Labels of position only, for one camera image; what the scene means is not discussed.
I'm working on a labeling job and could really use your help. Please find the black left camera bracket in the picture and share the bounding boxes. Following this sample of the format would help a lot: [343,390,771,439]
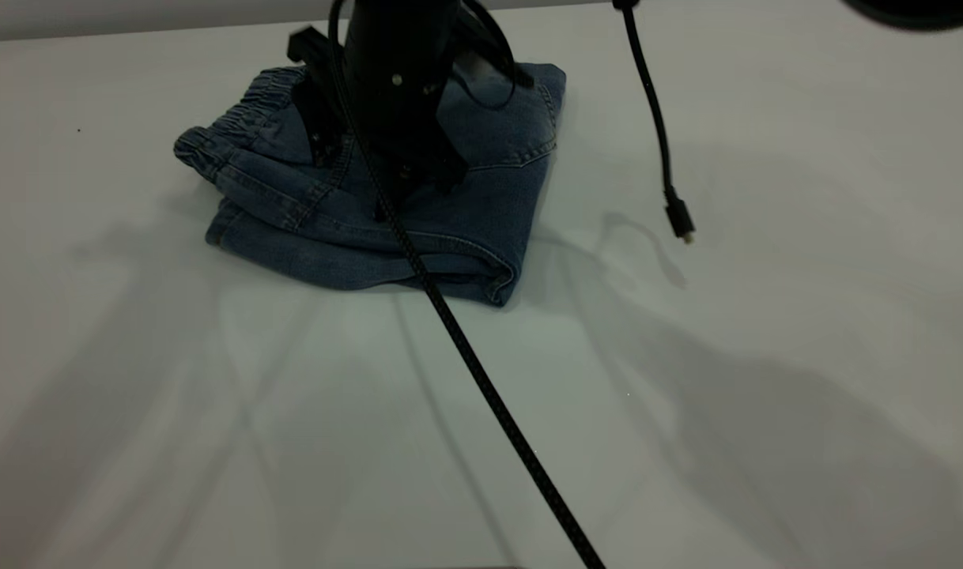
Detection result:
[288,28,349,168]

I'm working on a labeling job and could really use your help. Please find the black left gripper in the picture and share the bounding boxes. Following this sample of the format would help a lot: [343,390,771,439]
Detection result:
[346,0,472,224]

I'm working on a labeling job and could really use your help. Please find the black braided left cable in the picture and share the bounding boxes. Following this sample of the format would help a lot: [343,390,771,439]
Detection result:
[327,0,607,569]

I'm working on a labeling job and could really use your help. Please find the blue denim pants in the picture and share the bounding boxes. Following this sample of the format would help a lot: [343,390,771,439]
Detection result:
[173,62,568,307]

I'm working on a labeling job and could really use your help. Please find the black right cable with plug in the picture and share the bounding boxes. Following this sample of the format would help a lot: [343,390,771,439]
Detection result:
[612,0,697,246]

